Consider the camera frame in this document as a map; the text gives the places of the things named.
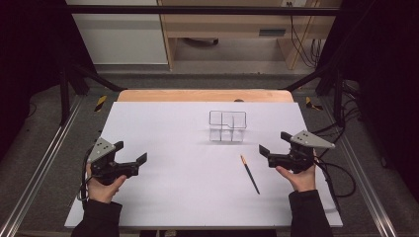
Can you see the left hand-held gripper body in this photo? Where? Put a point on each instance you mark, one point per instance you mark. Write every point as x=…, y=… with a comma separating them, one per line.
x=104, y=166

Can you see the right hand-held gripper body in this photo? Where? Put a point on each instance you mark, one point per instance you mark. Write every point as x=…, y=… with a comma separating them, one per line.
x=298, y=159

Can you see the person's right hand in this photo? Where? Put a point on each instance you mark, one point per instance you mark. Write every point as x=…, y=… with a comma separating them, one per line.
x=304, y=181

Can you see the person's left hand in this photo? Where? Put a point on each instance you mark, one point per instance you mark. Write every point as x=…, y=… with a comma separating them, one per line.
x=102, y=192

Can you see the dark pencil with orange tip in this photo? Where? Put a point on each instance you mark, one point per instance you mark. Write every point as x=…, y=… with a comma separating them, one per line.
x=250, y=174

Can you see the yellow black floor tape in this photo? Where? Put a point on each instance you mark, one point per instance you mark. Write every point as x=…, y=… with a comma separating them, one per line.
x=100, y=103
x=311, y=103

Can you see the clear acrylic organizer box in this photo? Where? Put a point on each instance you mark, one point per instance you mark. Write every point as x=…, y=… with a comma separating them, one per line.
x=228, y=126

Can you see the white board sheet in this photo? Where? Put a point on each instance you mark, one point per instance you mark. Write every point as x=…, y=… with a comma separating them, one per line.
x=191, y=171

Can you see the white cabinet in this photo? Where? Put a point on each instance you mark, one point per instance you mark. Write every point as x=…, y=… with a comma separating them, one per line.
x=122, y=36

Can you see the wooden desk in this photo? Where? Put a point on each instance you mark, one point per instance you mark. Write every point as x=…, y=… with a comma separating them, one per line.
x=227, y=24

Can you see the black metal frame stand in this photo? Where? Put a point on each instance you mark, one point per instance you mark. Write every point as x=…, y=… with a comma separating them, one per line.
x=65, y=95
x=338, y=98

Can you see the aluminium rail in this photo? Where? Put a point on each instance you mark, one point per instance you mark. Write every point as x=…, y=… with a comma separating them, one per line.
x=36, y=177
x=365, y=187

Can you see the black horizontal frame bar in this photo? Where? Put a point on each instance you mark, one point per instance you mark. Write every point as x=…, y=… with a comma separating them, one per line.
x=197, y=10

